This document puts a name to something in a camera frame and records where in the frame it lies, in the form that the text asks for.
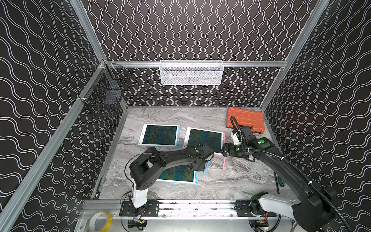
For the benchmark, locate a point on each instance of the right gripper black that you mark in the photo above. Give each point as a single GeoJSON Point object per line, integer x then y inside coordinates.
{"type": "Point", "coordinates": [227, 149]}

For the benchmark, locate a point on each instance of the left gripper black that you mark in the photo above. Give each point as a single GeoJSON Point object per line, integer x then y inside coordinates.
{"type": "Point", "coordinates": [207, 152]}

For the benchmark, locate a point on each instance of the pink writing tablet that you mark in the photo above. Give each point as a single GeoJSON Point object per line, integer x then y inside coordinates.
{"type": "Point", "coordinates": [199, 137]}

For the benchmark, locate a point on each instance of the pink stylus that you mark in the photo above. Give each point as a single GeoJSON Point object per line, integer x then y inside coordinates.
{"type": "Point", "coordinates": [224, 163]}

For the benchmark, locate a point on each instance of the blue tablet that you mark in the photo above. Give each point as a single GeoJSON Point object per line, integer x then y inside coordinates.
{"type": "Point", "coordinates": [179, 174]}
{"type": "Point", "coordinates": [160, 135]}

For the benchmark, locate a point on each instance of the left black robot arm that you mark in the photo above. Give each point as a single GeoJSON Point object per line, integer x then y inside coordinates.
{"type": "Point", "coordinates": [148, 167]}

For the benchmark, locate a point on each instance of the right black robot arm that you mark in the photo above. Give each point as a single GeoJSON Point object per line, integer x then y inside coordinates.
{"type": "Point", "coordinates": [317, 204]}

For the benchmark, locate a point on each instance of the blue stylus on table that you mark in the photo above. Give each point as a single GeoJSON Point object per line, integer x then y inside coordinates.
{"type": "Point", "coordinates": [207, 165]}

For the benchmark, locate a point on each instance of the orange plastic tool case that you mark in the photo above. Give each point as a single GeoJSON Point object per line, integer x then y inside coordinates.
{"type": "Point", "coordinates": [252, 119]}

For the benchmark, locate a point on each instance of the yellow tape roll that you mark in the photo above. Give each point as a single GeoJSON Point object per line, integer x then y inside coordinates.
{"type": "Point", "coordinates": [100, 222]}

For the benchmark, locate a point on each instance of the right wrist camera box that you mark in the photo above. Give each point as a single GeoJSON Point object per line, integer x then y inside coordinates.
{"type": "Point", "coordinates": [242, 136]}

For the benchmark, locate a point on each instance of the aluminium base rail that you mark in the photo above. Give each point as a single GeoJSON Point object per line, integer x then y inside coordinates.
{"type": "Point", "coordinates": [192, 209]}

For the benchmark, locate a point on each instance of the white wire basket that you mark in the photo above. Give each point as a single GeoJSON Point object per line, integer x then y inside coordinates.
{"type": "Point", "coordinates": [191, 73]}

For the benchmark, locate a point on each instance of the black wire basket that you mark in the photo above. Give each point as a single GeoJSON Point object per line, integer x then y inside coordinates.
{"type": "Point", "coordinates": [103, 95]}

